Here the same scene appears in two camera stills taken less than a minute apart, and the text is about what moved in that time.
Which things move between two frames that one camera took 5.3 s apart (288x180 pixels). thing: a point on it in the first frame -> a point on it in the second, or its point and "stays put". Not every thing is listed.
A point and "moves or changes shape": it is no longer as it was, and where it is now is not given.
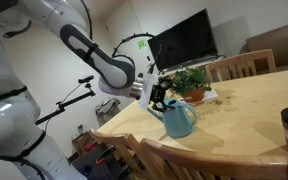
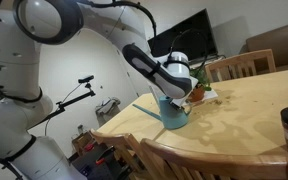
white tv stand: [194, 65] stays put
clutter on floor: [97, 160] stays put
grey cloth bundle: [107, 109] stays put
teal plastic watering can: [178, 118] moves or changes shape
